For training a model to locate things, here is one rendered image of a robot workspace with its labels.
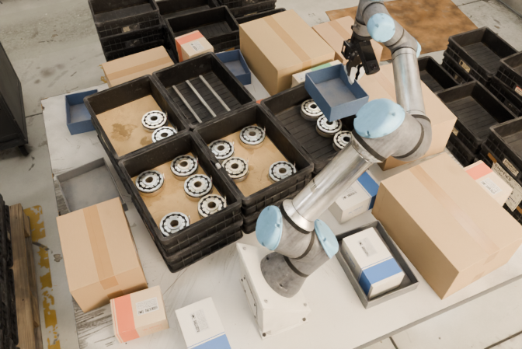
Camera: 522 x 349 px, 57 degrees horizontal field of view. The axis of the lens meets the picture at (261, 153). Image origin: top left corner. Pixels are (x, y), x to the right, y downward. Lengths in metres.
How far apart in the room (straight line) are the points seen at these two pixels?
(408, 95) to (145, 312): 1.05
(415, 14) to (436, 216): 2.84
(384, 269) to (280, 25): 1.30
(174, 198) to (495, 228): 1.10
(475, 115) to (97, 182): 2.01
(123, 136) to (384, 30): 1.11
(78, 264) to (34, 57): 2.63
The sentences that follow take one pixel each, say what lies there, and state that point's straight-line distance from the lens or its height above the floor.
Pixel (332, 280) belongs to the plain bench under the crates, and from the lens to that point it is 1.76.
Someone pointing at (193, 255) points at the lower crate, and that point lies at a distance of 1.74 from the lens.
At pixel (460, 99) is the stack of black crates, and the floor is 0.38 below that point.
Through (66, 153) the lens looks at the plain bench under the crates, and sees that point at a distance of 2.24.
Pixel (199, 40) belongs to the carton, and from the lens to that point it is 2.32.
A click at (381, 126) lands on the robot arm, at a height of 1.41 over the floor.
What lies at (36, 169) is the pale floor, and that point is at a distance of 3.23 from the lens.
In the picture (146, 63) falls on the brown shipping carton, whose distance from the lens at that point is 2.33.
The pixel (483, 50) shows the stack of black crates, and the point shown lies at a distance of 3.43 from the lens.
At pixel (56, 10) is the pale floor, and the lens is 4.60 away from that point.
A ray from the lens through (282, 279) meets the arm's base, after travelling 1.50.
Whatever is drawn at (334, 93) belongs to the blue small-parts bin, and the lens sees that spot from 1.81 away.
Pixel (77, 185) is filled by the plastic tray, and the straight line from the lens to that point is 2.10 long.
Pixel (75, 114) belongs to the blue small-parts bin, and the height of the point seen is 0.70.
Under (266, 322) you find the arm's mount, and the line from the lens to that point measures 1.55.
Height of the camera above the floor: 2.26
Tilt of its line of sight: 49 degrees down
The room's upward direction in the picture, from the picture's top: straight up
